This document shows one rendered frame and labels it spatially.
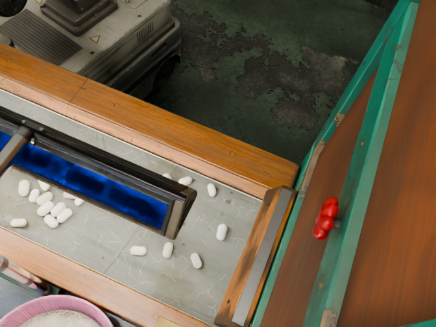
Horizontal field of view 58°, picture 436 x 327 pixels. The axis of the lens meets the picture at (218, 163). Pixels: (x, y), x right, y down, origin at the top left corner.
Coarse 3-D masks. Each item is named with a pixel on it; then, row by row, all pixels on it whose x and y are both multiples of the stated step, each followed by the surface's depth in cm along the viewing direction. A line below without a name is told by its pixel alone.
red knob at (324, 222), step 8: (328, 200) 37; (336, 200) 37; (328, 208) 36; (336, 208) 36; (320, 216) 37; (328, 216) 36; (336, 216) 36; (320, 224) 36; (328, 224) 35; (336, 224) 37; (320, 232) 36; (328, 232) 37
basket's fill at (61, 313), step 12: (48, 312) 79; (60, 312) 79; (72, 312) 79; (24, 324) 77; (36, 324) 77; (48, 324) 77; (60, 324) 77; (72, 324) 77; (84, 324) 78; (96, 324) 78
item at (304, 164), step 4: (316, 140) 90; (312, 148) 89; (308, 152) 95; (308, 156) 90; (304, 160) 96; (308, 160) 87; (300, 164) 102; (304, 164) 91; (304, 168) 88; (300, 172) 94; (304, 172) 86; (300, 176) 88; (300, 180) 85; (296, 184) 93; (296, 188) 88; (296, 196) 83; (284, 228) 79; (264, 284) 74; (260, 296) 73
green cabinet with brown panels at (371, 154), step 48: (432, 0) 43; (384, 48) 53; (432, 48) 36; (384, 96) 41; (432, 96) 31; (336, 144) 67; (384, 144) 38; (432, 144) 27; (336, 192) 51; (384, 192) 32; (432, 192) 24; (288, 240) 74; (336, 240) 36; (384, 240) 28; (432, 240) 21; (288, 288) 56; (336, 288) 32; (384, 288) 25; (432, 288) 19
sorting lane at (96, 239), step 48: (0, 96) 99; (96, 144) 95; (0, 192) 88; (240, 192) 93; (48, 240) 84; (96, 240) 85; (144, 240) 86; (192, 240) 86; (240, 240) 87; (144, 288) 81; (192, 288) 82
